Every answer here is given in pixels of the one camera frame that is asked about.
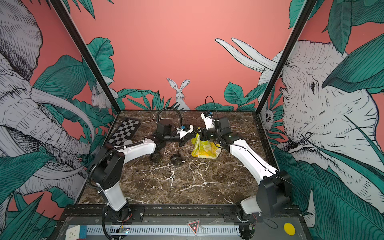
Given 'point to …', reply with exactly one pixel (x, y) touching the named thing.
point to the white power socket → (78, 232)
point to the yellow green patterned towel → (204, 148)
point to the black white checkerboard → (125, 131)
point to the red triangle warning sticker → (194, 226)
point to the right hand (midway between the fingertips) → (196, 128)
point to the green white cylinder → (127, 142)
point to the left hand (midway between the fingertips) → (196, 133)
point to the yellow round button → (289, 228)
